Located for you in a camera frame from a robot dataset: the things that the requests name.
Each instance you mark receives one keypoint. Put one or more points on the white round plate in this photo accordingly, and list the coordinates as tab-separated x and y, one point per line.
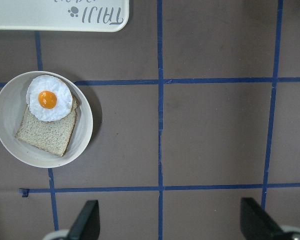
12	108

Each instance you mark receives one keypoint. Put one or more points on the cream bear serving tray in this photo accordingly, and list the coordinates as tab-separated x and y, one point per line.
64	15

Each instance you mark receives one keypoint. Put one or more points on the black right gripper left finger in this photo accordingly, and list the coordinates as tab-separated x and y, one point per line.
87	224

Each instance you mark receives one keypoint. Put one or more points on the fake fried egg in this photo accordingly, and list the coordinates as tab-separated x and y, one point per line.
48	98

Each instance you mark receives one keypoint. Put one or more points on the bread slice on plate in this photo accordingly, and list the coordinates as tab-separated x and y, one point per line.
54	136

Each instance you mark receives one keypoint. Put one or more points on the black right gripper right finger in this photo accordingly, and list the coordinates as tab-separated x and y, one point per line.
256	224

